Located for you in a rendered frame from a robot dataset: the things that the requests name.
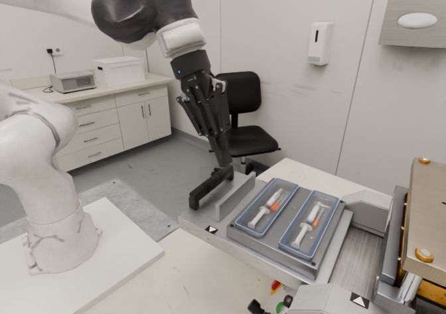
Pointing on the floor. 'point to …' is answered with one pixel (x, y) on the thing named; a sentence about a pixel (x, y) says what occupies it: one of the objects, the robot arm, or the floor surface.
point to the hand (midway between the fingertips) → (221, 149)
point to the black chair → (233, 135)
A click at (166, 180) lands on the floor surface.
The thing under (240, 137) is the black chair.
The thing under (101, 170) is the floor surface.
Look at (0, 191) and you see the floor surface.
